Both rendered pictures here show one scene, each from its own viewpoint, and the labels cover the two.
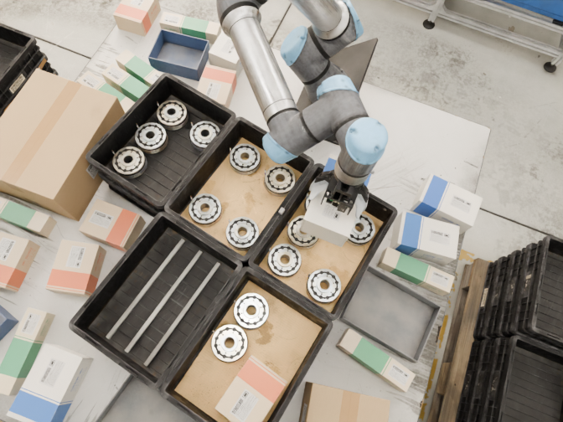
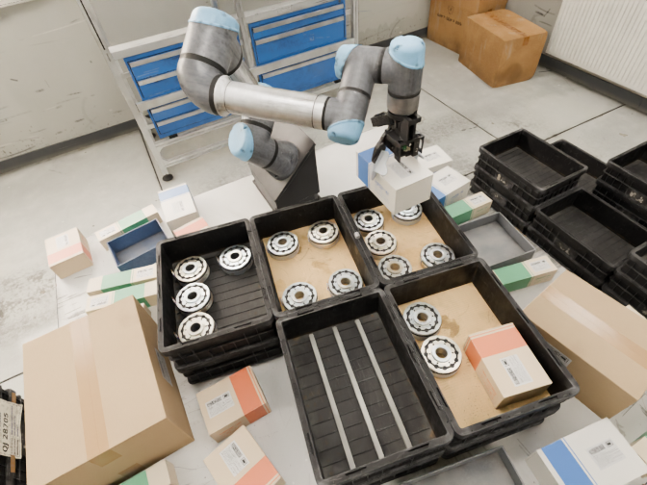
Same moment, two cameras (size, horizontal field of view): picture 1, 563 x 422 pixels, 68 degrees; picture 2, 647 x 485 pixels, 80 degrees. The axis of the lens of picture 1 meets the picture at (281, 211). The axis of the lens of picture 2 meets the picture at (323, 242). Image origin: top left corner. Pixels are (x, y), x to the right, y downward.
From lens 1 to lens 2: 0.62 m
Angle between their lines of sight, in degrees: 26
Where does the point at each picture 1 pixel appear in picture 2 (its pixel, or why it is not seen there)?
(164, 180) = (241, 316)
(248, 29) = (241, 86)
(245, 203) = (321, 269)
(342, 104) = (366, 51)
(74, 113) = (105, 339)
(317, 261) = (411, 252)
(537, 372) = (567, 221)
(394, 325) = (493, 251)
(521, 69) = not seen: hidden behind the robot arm
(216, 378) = (466, 391)
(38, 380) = not seen: outside the picture
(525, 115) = not seen: hidden behind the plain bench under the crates
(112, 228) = (238, 399)
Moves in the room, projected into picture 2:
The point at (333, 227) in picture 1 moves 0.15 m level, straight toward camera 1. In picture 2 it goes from (418, 177) to (449, 215)
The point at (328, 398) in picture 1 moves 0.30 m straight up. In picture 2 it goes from (541, 308) to (590, 234)
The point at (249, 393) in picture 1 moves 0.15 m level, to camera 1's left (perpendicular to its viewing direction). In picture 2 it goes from (505, 359) to (466, 402)
